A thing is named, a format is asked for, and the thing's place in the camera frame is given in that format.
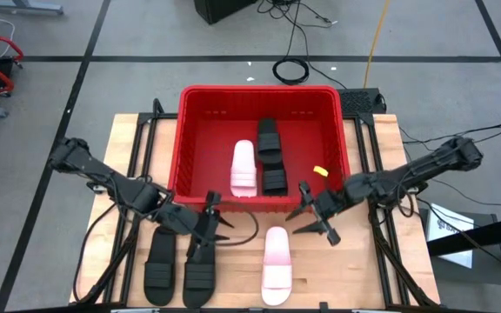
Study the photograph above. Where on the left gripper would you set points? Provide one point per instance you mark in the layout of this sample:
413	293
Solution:
181	219

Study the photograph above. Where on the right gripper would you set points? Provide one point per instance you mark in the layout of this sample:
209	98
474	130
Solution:
333	202

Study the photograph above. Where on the pink foam slide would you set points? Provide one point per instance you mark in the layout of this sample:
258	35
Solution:
276	243
244	156

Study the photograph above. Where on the red plastic bin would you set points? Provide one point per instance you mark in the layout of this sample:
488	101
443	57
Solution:
215	130

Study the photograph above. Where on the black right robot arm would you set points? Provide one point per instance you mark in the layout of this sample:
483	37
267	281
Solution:
429	163

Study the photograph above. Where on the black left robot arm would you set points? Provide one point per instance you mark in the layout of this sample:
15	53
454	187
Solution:
102	174

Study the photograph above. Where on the yellow tape tag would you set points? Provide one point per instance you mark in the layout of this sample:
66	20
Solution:
320	171

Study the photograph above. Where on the black vented box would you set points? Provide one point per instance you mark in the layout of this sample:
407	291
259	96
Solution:
357	102

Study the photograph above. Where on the white printed sheet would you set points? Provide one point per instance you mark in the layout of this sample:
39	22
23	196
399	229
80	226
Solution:
444	217

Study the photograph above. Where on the black beam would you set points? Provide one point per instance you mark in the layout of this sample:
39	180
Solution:
485	235

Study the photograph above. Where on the dark grey platform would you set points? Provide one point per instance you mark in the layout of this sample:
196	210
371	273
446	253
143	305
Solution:
489	265

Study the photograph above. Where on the black computer case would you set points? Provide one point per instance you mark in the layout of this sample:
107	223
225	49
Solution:
220	8

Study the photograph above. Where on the black bracket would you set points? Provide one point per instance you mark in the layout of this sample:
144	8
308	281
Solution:
324	306

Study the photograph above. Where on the black aluminium table frame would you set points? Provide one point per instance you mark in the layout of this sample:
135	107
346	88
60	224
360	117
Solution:
363	116
155	116

